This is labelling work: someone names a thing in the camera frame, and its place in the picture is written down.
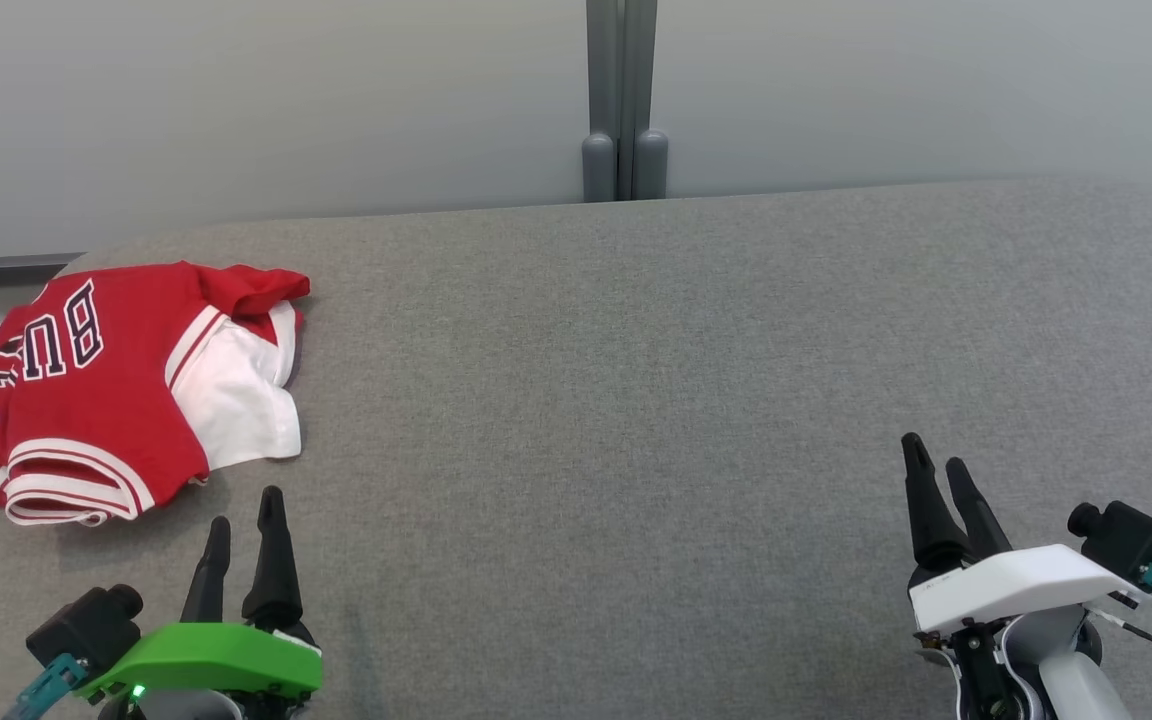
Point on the teal left camera connector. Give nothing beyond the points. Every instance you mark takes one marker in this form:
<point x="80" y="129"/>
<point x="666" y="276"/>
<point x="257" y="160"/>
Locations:
<point x="46" y="685"/>

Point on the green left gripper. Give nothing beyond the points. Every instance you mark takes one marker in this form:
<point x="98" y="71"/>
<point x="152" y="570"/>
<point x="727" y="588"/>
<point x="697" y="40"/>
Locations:
<point x="216" y="660"/>

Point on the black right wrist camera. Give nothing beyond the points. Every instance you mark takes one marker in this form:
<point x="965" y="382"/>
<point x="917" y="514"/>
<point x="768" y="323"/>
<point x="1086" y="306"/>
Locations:
<point x="1126" y="540"/>

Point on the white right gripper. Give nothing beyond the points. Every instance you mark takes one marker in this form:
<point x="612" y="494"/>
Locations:
<point x="1021" y="585"/>

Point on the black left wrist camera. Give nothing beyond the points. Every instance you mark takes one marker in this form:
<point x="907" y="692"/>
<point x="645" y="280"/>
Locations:
<point x="86" y="625"/>

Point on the grey partition post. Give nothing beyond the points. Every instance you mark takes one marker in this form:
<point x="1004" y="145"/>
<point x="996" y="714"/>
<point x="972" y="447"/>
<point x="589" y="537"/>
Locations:
<point x="600" y="120"/>
<point x="644" y="120"/>

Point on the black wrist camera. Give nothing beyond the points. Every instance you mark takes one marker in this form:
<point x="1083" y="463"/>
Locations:
<point x="86" y="625"/>
<point x="1126" y="540"/>

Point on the red white basketball jersey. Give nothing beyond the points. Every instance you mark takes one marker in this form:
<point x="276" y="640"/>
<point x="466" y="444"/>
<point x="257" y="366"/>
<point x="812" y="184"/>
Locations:
<point x="86" y="400"/>

